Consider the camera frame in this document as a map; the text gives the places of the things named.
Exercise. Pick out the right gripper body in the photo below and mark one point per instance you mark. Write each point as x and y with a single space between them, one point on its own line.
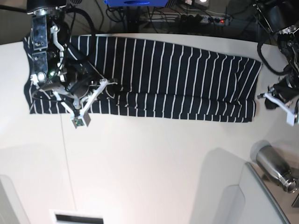
74 83

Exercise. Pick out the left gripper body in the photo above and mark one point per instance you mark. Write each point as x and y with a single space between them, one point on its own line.
287 89

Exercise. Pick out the navy white striped t-shirt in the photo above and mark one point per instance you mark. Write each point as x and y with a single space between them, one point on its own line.
166 80

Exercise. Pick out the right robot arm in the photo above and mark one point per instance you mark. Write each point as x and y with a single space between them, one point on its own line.
50 38

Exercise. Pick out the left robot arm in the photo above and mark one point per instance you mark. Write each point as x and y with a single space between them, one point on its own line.
280 20

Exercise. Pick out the stainless steel water bottle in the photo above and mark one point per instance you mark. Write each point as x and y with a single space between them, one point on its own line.
277 169

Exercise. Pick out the blue box with oval hole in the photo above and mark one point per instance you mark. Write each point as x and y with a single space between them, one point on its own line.
136 3

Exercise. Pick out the white power strip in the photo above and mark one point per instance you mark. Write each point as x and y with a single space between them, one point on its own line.
220 20

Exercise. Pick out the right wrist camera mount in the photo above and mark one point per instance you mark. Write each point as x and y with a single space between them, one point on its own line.
78 108

